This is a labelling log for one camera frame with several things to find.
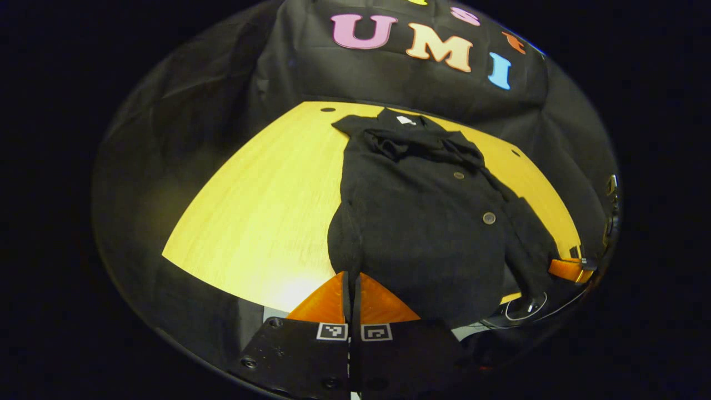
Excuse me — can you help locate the black backdrop cloth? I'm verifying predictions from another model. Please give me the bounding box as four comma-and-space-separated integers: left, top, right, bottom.
92, 0, 620, 378

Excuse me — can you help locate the white cable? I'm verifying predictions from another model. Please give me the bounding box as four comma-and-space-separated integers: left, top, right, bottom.
479, 286, 590, 329

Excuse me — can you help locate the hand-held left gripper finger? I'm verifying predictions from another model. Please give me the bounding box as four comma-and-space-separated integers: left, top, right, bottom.
230, 271, 352, 400
352, 272, 468, 400

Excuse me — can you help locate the black buttoned shirt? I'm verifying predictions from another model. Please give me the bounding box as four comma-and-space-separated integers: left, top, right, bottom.
327, 108, 585, 329

